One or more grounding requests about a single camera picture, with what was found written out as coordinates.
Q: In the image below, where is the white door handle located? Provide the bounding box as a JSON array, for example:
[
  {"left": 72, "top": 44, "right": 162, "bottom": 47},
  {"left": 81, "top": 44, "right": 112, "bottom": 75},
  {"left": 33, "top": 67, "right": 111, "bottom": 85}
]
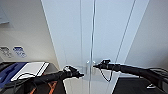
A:
[
  {"left": 85, "top": 60, "right": 91, "bottom": 76},
  {"left": 90, "top": 60, "right": 96, "bottom": 76}
]

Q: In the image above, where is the white wardrobe door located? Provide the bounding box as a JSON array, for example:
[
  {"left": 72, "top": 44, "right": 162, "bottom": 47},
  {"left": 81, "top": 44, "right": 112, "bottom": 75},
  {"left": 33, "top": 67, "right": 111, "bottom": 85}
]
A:
[
  {"left": 40, "top": 0, "right": 96, "bottom": 94},
  {"left": 88, "top": 0, "right": 136, "bottom": 94}
]

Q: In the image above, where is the white wardrobe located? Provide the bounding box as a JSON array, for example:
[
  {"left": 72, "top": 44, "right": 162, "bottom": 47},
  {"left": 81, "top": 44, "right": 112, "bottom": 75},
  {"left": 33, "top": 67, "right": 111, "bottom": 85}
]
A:
[{"left": 40, "top": 0, "right": 151, "bottom": 94}]

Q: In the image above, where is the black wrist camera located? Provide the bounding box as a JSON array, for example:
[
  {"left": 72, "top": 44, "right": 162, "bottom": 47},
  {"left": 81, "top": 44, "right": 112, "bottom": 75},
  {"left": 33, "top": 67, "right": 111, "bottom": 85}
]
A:
[
  {"left": 63, "top": 65, "right": 74, "bottom": 72},
  {"left": 101, "top": 59, "right": 112, "bottom": 65}
]

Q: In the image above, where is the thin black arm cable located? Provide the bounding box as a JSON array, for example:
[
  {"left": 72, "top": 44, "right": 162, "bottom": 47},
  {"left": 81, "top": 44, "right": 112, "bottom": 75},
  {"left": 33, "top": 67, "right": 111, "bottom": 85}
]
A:
[{"left": 99, "top": 68, "right": 114, "bottom": 83}]

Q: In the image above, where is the blue white wall sign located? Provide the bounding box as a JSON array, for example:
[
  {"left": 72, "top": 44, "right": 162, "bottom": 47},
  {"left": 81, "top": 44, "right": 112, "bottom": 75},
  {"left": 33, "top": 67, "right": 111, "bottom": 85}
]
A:
[{"left": 13, "top": 45, "right": 28, "bottom": 58}]

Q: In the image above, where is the grey wall box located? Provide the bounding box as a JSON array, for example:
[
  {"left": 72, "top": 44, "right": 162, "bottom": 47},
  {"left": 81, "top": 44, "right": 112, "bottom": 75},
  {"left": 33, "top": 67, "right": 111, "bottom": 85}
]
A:
[{"left": 0, "top": 6, "right": 10, "bottom": 25}]

